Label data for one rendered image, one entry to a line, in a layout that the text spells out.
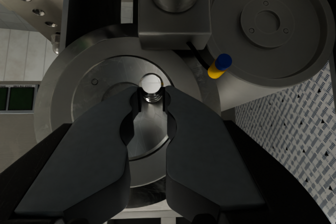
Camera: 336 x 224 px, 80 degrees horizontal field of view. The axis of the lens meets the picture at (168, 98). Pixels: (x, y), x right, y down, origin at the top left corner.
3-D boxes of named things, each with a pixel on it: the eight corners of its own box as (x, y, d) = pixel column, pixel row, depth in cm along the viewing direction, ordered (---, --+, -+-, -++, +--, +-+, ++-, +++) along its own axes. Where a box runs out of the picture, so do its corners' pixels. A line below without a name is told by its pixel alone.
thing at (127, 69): (55, 76, 14) (154, 39, 15) (67, 83, 16) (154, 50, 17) (91, 179, 13) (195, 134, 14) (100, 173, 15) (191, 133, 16)
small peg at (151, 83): (161, 70, 12) (165, 94, 11) (161, 82, 14) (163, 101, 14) (137, 73, 12) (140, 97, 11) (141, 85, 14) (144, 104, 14)
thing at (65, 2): (77, -110, 21) (63, 65, 17) (120, 19, 44) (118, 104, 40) (72, -110, 21) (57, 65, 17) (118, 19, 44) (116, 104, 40)
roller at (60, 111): (192, 29, 16) (214, 177, 15) (172, 92, 42) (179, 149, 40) (47, 42, 16) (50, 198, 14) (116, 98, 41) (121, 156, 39)
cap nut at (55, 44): (63, 33, 49) (62, 51, 48) (70, 40, 52) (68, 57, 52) (47, 33, 49) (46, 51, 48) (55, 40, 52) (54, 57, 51)
